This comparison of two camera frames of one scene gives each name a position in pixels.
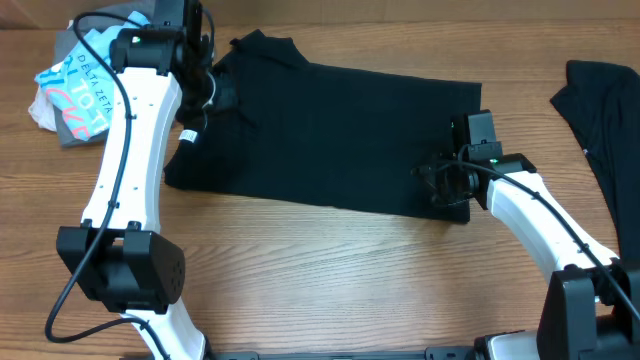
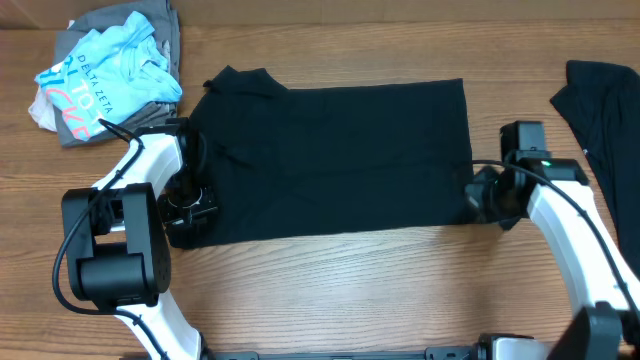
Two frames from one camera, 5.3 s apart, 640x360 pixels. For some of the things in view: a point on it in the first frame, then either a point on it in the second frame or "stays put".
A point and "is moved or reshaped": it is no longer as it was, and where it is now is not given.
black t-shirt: [293, 129] is moved or reshaped
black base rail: [432, 353] stays put
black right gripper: [456, 196] to [473, 194]
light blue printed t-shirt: [82, 84] stays put
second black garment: [601, 103] stays put
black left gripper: [190, 117] to [176, 218]
